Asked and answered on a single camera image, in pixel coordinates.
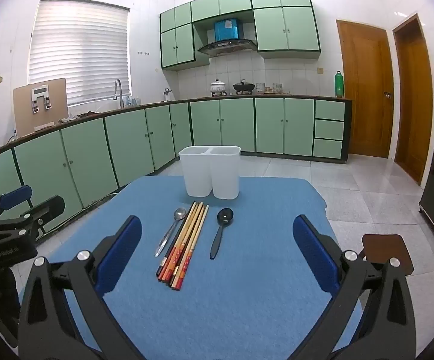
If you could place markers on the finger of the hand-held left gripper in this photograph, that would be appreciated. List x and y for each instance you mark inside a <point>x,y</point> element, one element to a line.
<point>48,208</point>
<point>16,197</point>

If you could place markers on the black range hood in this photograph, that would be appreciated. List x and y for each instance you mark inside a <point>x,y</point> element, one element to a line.
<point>226,47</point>

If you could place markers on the green wall cabinets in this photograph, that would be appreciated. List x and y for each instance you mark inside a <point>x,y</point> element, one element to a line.
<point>288,26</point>

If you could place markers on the white two-compartment utensil holder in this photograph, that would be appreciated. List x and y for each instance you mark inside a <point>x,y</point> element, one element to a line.
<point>198,172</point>

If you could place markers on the black wok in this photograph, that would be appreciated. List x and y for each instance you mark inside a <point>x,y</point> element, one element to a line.
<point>244,87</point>

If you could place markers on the brown board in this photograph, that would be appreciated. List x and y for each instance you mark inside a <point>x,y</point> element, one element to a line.
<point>24,114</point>

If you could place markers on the green base cabinets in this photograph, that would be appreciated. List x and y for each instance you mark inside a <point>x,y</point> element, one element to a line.
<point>127,142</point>

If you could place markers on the glass jar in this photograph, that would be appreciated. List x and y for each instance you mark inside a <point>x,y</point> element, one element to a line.
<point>260,88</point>
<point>277,88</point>

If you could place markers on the brown stool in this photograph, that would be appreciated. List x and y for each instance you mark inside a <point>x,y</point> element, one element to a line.
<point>387,249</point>

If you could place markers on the white clamp device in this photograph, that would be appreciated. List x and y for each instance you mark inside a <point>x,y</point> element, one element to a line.
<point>41,93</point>

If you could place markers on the blue felt table mat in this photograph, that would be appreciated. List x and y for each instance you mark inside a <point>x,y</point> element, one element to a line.
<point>247,288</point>

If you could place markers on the wooden door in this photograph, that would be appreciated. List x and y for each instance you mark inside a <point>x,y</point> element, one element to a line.
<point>365,90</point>
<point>413,101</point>

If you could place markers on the metal kitchen faucet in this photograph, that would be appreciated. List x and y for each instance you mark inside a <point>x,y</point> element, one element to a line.
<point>119,92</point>

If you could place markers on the black plastic spoon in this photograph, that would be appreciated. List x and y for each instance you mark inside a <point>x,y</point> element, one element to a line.
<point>225,216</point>

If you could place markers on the white cooking pot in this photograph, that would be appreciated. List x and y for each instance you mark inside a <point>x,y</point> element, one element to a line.
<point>218,87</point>

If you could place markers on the bundle of chopsticks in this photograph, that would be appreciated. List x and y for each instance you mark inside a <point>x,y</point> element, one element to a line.
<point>187,240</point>

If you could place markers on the green bottle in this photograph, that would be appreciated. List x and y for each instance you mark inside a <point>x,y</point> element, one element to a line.
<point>339,84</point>

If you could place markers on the metal spoon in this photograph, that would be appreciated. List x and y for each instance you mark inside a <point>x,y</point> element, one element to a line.
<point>180,213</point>

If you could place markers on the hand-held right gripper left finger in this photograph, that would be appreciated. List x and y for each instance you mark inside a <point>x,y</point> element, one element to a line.
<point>119,255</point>

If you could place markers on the white window blind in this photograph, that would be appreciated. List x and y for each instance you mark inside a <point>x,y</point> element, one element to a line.
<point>78,45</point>

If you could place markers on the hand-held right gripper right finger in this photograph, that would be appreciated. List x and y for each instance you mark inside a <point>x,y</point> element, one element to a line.
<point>314,255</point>

